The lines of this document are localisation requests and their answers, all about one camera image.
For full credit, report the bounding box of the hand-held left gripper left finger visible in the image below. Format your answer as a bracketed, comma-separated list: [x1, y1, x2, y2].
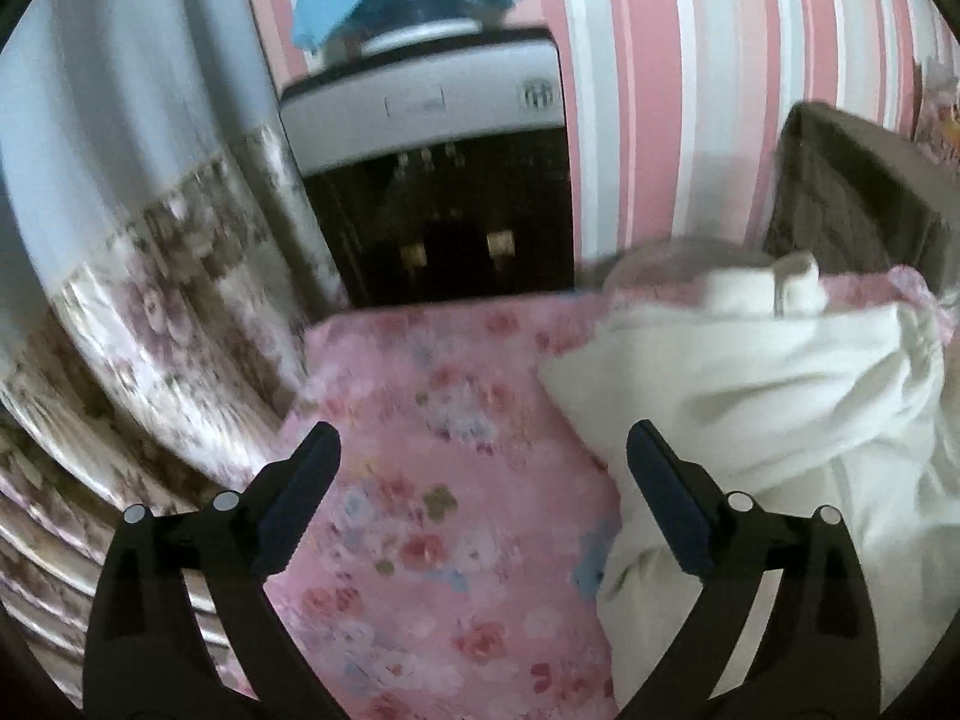
[81, 421, 350, 720]

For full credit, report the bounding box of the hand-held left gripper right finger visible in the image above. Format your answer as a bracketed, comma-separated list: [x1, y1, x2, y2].
[613, 420, 883, 720]

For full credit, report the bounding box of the white fleece garment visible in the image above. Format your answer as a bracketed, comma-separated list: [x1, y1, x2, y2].
[538, 250, 960, 720]

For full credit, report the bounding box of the pink floral bed sheet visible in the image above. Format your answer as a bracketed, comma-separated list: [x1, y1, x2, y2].
[225, 264, 960, 720]

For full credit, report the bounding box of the floral curtain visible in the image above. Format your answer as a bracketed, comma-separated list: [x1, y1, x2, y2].
[0, 0, 353, 698]

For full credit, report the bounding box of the silver black water dispenser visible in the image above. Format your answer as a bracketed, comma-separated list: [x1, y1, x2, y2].
[277, 26, 577, 308]

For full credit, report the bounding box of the pink gift bag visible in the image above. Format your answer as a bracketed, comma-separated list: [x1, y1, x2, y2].
[913, 56, 960, 166]

